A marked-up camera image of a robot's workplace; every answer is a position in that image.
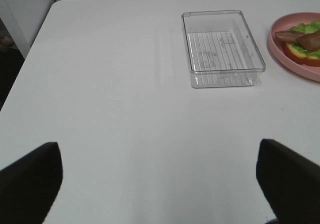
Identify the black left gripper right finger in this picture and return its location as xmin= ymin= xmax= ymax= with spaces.
xmin=255 ymin=139 xmax=320 ymax=224

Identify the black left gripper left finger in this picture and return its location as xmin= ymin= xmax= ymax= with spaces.
xmin=0 ymin=142 xmax=63 ymax=224

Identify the bread slice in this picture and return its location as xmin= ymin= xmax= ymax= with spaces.
xmin=282 ymin=42 xmax=320 ymax=67

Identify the bacon strip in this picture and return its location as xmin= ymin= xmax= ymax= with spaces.
xmin=297 ymin=31 xmax=320 ymax=52
xmin=274 ymin=30 xmax=306 ymax=43

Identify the green lettuce leaf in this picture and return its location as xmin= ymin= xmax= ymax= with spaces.
xmin=284 ymin=20 xmax=320 ymax=60

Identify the clear plastic tray left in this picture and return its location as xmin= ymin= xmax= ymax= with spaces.
xmin=181 ymin=10 xmax=266 ymax=89

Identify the pink round plate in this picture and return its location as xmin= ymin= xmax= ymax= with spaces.
xmin=268 ymin=12 xmax=320 ymax=82

